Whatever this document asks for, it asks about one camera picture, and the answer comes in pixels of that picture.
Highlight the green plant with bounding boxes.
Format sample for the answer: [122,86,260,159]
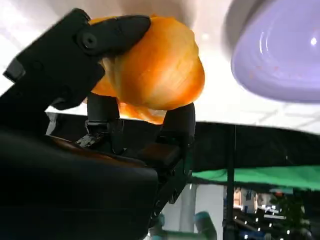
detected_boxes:
[270,191,307,226]

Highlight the black stand pole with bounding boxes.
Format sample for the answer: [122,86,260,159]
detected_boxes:
[225,124,236,240]

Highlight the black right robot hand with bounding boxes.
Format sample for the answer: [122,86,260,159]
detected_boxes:
[0,8,196,240]

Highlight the green cloth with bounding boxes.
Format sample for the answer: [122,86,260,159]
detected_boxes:
[191,165,320,191]

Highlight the lilac plate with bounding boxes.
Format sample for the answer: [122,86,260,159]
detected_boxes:
[230,0,320,104]

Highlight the orange white toy bread roll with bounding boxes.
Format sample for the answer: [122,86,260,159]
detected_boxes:
[86,14,206,125]

